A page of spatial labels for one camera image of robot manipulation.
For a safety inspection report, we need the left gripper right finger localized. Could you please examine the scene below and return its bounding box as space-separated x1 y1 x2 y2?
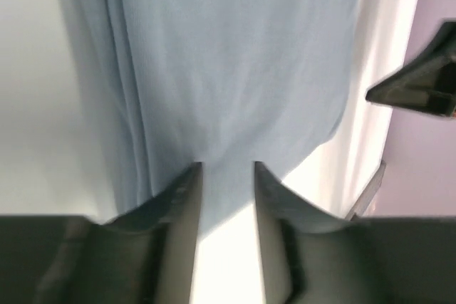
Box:
254 162 455 303

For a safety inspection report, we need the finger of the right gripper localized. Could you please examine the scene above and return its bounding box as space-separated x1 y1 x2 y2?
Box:
366 20 455 117

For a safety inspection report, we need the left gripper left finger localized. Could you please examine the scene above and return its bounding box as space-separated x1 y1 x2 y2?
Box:
1 162 203 303

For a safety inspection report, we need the grey t shirt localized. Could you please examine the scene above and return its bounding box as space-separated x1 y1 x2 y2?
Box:
76 0 358 233

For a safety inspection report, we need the right aluminium corner post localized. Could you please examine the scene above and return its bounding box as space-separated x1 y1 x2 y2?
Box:
345 160 386 221

